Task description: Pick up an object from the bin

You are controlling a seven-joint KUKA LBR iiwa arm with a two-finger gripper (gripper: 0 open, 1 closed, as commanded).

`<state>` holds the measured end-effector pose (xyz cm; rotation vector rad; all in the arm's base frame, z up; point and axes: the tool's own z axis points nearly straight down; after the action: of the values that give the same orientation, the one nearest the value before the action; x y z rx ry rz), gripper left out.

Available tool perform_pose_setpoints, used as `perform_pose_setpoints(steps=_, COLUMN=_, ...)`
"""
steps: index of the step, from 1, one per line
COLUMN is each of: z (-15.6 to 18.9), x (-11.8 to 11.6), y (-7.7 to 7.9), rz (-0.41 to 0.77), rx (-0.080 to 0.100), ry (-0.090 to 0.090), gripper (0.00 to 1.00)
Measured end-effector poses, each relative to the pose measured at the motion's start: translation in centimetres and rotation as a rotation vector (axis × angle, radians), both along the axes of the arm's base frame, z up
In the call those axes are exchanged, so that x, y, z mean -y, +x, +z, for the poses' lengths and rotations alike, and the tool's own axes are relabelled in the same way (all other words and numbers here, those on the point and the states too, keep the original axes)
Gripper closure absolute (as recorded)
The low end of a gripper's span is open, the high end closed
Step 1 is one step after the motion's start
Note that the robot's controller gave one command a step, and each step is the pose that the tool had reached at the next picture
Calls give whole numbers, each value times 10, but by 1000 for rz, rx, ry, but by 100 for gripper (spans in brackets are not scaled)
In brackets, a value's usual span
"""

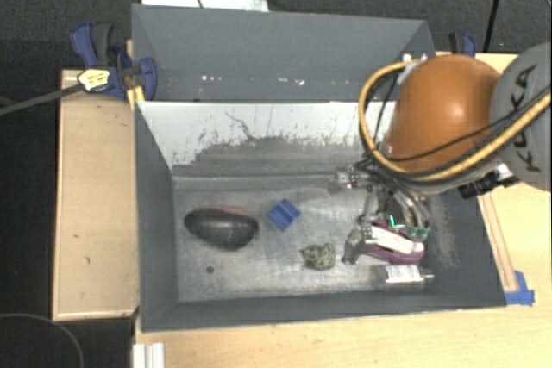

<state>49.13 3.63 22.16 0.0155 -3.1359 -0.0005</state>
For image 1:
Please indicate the blue ridged block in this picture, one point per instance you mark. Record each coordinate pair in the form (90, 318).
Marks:
(283, 214)

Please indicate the purple and white packet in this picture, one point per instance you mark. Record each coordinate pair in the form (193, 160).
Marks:
(399, 247)

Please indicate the olive green toy frog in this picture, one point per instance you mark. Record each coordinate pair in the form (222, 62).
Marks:
(320, 257)

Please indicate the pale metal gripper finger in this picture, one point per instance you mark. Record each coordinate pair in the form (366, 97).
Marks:
(365, 224)
(354, 247)

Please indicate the grey metal bin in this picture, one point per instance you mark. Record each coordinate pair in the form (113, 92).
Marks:
(267, 56)

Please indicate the black cylinder on white bracket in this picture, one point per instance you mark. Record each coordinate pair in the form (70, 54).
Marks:
(476, 188)

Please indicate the pale wood board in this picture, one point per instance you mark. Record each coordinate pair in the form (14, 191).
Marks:
(97, 202)

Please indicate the silver cylinder with white label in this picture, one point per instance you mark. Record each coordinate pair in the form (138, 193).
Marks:
(403, 274)

